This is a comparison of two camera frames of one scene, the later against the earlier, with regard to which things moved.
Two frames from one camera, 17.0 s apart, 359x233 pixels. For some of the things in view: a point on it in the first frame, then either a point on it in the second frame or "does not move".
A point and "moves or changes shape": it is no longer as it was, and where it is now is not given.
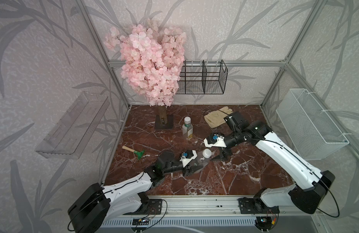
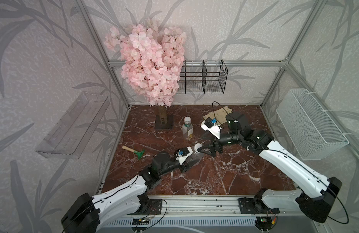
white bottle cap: x=206 y=153 moves or changes shape
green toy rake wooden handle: x=139 y=154 does not move
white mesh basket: x=315 y=135 does not move
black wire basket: x=202 y=76 does not move
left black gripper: x=190 y=171 → x=183 y=169
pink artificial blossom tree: x=154 y=59 does not move
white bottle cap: x=187 y=120 does not move
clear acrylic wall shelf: x=71 y=136 does not move
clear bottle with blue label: x=200 y=162 moves or changes shape
